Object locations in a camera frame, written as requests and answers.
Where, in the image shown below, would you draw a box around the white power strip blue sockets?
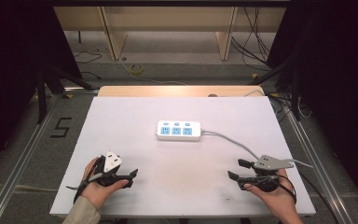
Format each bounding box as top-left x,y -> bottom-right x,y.
156,119 -> 202,142

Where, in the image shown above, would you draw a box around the beige wooden desk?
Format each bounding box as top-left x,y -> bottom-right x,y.
52,6 -> 287,62

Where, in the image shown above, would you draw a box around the hand-held gripper cable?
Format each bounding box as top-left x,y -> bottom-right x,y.
255,174 -> 298,205
65,155 -> 106,203

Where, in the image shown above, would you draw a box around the right hand-held gripper cable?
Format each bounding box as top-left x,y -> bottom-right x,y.
255,174 -> 298,205

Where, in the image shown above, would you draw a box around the black cable bundle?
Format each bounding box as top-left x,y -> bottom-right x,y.
230,6 -> 278,69

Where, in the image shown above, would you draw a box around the person's left hand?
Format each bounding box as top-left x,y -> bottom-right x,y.
80,157 -> 130,211

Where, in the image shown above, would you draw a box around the white table mat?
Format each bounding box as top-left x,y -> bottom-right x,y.
49,95 -> 317,218

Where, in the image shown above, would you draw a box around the aluminium floor rail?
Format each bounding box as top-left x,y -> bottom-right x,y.
0,90 -> 66,224
287,106 -> 358,224

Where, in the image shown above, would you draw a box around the wooden table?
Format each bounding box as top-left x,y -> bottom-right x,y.
97,85 -> 266,98

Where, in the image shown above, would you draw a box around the grey power strip cable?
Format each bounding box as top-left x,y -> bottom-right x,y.
200,130 -> 314,169

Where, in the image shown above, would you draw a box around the left hand-held gripper cable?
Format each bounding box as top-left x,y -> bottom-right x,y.
65,155 -> 106,203

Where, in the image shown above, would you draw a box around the black curtain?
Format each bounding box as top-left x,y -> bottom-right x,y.
266,0 -> 358,216
0,0 -> 83,181

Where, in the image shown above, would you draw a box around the thin black floor cable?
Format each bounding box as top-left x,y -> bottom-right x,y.
73,49 -> 103,65

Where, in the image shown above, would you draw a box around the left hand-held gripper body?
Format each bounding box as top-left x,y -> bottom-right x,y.
93,150 -> 131,188

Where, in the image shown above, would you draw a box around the person's right hand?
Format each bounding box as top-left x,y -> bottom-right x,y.
243,169 -> 302,219

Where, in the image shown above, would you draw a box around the black metal stand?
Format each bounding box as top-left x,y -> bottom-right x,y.
247,57 -> 303,121
34,60 -> 95,125

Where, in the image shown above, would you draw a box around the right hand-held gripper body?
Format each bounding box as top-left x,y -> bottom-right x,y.
251,154 -> 295,192

